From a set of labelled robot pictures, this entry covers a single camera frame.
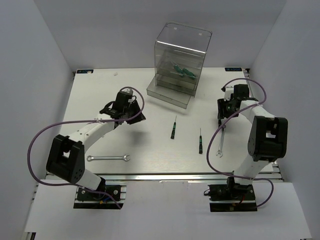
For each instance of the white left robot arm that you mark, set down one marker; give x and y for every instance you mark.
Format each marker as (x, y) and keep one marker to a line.
(66, 158)

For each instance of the clear acrylic drawer cabinet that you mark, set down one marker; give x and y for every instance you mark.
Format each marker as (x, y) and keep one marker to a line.
(187, 46)

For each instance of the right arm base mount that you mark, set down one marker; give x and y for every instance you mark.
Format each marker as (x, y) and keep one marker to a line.
(231, 197)

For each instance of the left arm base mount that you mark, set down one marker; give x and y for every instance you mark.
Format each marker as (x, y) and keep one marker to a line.
(88, 200)

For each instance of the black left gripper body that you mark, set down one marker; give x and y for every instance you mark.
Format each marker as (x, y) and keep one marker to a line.
(126, 112)

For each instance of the small green black screwdriver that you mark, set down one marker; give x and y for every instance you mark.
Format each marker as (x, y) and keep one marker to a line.
(173, 131)
(200, 147)

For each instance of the silver combination wrench right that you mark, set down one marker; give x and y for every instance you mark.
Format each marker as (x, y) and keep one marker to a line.
(219, 152)

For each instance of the silver combination wrench left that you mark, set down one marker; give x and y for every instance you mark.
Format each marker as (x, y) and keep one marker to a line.
(124, 158)

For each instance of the aluminium table frame rail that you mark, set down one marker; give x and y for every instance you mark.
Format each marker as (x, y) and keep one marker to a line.
(262, 100)

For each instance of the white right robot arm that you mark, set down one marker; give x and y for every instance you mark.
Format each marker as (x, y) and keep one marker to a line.
(268, 136)

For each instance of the large green handle screwdriver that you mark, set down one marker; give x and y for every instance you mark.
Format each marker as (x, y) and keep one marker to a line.
(177, 68)
(189, 74)

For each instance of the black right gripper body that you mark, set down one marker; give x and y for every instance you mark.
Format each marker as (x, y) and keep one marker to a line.
(225, 108)

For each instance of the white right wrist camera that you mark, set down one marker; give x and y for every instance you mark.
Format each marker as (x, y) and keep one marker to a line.
(228, 91)

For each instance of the silver combination wrench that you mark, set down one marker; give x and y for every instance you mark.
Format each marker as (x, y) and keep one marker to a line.
(219, 152)
(124, 158)

